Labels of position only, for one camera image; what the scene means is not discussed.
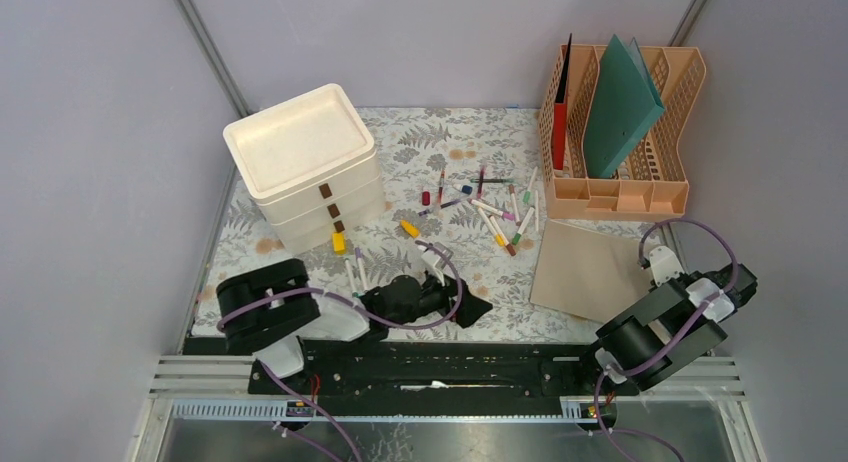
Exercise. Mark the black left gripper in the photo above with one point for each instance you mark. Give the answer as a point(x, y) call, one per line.
point(471, 307)

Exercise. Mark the yellow ink bottle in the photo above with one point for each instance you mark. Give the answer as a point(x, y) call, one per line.
point(410, 229)

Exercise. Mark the beige file folder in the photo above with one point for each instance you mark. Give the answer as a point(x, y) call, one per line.
point(587, 274)

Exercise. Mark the cream drawer unit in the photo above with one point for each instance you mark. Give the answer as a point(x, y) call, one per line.
point(310, 165)

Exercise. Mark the red file folder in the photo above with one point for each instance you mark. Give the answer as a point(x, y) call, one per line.
point(558, 137)

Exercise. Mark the teal file folder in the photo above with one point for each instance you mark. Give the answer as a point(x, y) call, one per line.
point(625, 106)

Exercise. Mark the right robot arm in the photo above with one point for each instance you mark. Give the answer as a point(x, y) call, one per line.
point(677, 322)

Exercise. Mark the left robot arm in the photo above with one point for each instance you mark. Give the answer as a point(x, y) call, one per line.
point(269, 312)

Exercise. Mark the floral desk mat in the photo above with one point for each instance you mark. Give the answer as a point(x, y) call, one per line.
point(414, 145)

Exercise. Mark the dark red capped white marker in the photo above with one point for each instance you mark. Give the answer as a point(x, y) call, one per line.
point(502, 236)

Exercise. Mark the yellow capped white marker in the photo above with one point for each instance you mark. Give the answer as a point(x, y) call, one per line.
point(490, 226)

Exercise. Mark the purple clear pen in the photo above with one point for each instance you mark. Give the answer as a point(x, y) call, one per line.
point(444, 205)

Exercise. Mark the purple capped white marker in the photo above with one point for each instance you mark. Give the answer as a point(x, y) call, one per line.
point(359, 257)

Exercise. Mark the light green capped marker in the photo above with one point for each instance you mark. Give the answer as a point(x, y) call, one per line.
point(527, 195)

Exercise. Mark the green clear pen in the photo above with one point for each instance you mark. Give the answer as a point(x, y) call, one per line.
point(495, 180)

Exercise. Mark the pink clear pen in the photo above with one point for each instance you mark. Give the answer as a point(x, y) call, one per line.
point(480, 182)

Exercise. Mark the orange clear pen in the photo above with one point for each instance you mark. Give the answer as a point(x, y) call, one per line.
point(440, 191)

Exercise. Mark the yellow block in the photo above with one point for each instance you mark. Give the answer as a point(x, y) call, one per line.
point(339, 244)

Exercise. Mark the peach plastic file organizer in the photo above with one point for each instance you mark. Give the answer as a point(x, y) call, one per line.
point(650, 185)

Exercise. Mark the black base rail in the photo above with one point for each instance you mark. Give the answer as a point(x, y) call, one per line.
point(410, 371)

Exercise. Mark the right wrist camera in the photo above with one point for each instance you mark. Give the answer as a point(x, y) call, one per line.
point(663, 264)

